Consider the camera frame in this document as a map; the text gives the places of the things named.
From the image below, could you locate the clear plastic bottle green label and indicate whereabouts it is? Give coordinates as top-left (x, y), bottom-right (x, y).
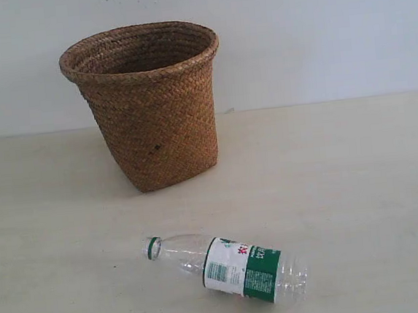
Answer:
top-left (142, 234), bottom-right (307, 304)

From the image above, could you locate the brown woven wicker basket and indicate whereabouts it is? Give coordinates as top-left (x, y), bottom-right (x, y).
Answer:
top-left (58, 20), bottom-right (219, 192)

